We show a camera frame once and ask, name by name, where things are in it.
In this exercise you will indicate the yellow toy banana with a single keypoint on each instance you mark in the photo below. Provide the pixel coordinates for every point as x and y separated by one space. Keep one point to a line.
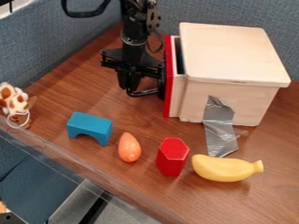
224 169

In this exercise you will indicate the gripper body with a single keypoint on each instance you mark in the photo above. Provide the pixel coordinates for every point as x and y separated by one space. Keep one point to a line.
134 59

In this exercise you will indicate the orange toy carrot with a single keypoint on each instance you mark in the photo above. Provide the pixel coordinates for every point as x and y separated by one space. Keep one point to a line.
129 148

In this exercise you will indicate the blue arch block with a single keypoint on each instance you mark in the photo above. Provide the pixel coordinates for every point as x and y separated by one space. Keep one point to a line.
90 125

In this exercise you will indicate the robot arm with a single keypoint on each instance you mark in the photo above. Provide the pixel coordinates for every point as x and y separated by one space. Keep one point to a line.
134 26

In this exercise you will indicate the grey tape strip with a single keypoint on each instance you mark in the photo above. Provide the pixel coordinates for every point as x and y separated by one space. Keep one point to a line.
220 128

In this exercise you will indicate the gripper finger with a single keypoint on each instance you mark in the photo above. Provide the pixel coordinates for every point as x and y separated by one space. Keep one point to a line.
124 79
136 83

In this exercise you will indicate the red hexagonal block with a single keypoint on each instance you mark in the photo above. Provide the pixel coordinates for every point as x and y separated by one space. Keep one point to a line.
172 157

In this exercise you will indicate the cabinet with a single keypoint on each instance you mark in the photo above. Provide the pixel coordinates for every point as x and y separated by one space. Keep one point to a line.
229 55

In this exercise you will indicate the white and brown plush animal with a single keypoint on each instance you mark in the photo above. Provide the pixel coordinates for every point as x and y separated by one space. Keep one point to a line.
13 102

